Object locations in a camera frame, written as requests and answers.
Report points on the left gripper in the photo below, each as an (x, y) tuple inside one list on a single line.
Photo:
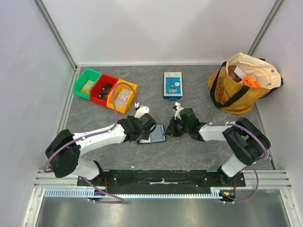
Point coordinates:
[(146, 135)]

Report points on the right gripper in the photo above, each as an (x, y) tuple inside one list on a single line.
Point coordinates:
[(176, 129)]

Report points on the black card holder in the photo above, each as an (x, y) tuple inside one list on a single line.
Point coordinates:
[(156, 136)]

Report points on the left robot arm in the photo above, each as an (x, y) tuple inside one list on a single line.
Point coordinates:
[(66, 151)]

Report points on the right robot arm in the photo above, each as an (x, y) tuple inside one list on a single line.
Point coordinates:
[(246, 141)]

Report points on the plastic bags in yellow bin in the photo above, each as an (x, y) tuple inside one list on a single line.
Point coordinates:
[(122, 97)]

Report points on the black parts in red bin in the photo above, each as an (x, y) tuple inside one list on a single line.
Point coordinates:
[(105, 91)]

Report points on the blue white box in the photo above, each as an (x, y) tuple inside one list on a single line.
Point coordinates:
[(172, 86)]

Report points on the red plastic bin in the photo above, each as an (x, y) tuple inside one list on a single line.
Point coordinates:
[(104, 78)]

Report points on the tan blocks in green bin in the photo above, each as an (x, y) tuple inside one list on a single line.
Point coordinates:
[(85, 89)]

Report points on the green plastic bin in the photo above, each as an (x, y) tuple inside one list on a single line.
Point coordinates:
[(83, 85)]

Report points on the yellow canvas tote bag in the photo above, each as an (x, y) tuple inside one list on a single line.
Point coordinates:
[(229, 95)]

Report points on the orange box in bag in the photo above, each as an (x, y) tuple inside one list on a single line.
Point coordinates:
[(250, 81)]

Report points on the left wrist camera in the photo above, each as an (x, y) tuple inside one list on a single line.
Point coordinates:
[(141, 111)]

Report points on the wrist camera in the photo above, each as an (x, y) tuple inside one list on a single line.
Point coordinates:
[(141, 111), (178, 108)]

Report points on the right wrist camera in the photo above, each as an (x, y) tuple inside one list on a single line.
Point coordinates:
[(178, 108)]

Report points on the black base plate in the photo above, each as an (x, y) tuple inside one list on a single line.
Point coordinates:
[(166, 182)]

